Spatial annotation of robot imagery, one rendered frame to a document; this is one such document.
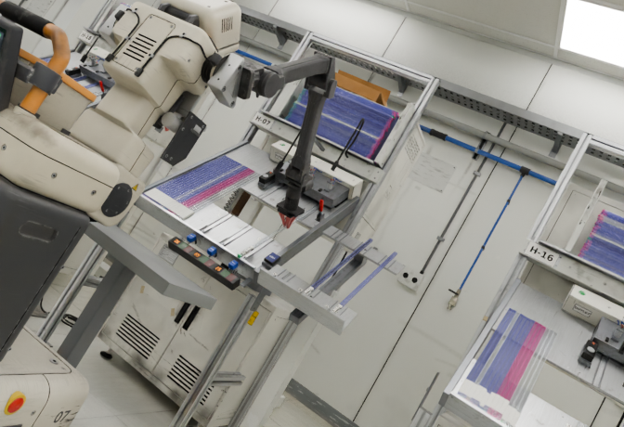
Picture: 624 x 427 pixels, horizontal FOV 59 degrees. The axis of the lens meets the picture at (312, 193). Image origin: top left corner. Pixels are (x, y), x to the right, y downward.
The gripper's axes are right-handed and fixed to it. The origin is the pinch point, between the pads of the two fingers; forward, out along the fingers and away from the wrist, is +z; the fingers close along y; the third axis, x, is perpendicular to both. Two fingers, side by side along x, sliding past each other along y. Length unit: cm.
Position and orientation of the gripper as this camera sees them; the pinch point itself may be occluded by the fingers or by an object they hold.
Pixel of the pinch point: (286, 226)
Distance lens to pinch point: 225.2
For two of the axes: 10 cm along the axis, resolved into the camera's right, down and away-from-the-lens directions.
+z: -2.0, 8.6, 4.8
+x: -5.6, 3.0, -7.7
